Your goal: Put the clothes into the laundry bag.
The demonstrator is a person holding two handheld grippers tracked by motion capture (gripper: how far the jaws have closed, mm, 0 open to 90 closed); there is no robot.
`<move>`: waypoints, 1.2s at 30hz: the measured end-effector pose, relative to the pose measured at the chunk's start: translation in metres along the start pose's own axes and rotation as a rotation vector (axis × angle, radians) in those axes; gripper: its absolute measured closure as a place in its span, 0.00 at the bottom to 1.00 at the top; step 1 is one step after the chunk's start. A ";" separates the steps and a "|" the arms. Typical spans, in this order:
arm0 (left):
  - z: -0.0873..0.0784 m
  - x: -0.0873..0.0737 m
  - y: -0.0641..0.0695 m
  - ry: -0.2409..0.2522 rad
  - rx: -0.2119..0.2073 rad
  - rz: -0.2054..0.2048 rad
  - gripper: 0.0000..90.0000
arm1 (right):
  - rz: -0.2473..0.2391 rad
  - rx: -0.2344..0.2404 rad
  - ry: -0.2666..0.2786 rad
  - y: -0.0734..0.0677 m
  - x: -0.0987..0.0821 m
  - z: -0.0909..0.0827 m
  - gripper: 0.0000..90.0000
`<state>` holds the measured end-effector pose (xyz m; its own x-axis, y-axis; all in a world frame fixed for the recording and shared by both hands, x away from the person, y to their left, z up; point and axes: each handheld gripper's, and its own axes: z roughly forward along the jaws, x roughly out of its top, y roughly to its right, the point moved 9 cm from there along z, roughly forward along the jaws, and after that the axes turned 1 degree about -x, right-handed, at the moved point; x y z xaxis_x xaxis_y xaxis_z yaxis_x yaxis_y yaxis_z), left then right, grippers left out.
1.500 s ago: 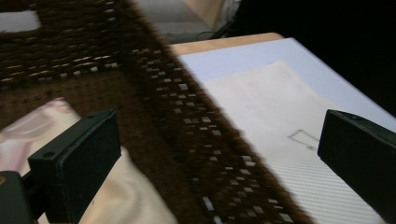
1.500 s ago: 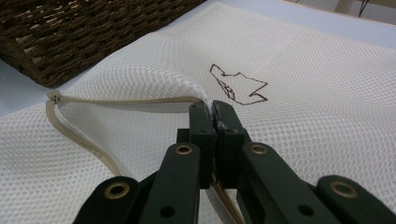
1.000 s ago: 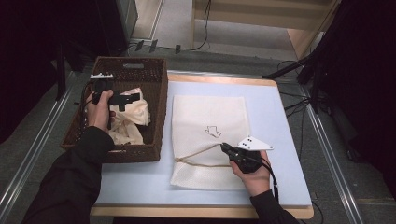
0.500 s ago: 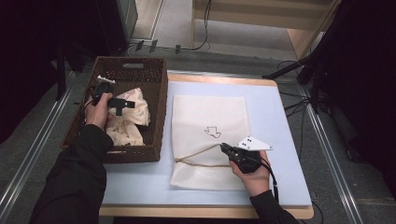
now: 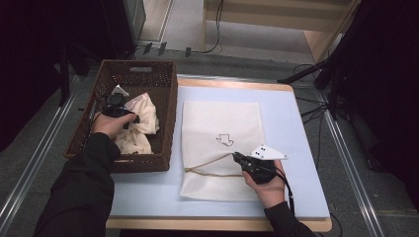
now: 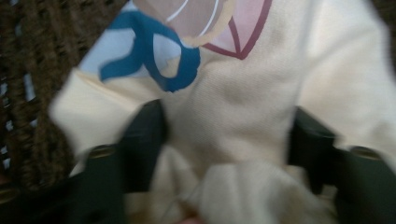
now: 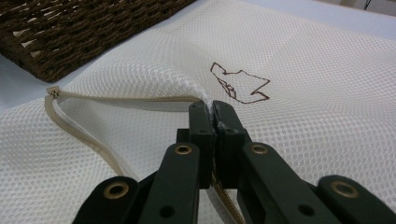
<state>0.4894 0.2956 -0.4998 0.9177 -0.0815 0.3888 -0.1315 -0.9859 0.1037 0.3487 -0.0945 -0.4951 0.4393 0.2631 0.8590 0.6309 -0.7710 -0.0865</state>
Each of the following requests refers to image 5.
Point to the light wooden shelf unit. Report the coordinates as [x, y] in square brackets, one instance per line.
[263, 16]

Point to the light blue table mat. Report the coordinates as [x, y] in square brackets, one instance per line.
[296, 131]

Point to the person's right hand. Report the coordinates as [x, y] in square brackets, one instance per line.
[271, 192]

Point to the black metal stand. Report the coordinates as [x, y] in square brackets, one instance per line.
[64, 75]

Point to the metal floor rail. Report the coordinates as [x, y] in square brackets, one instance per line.
[36, 154]
[346, 148]

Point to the person's left hand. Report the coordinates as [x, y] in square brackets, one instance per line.
[110, 126]

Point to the black tripod stand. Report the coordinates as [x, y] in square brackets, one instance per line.
[329, 62]

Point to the small dark plug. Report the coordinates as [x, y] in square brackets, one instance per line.
[162, 48]
[188, 51]
[147, 48]

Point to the brown wicker basket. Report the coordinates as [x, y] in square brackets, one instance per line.
[145, 82]

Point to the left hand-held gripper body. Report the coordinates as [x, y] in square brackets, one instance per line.
[116, 105]

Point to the white mesh laundry bag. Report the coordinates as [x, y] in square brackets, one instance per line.
[214, 118]

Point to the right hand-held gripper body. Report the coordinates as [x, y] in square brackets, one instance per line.
[262, 171]

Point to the wooden table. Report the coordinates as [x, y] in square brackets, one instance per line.
[197, 224]

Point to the dark grey cabinet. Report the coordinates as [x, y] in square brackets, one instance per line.
[125, 26]

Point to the dark curtain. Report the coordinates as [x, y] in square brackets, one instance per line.
[29, 49]
[388, 82]

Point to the cream garment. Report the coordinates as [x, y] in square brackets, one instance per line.
[145, 112]

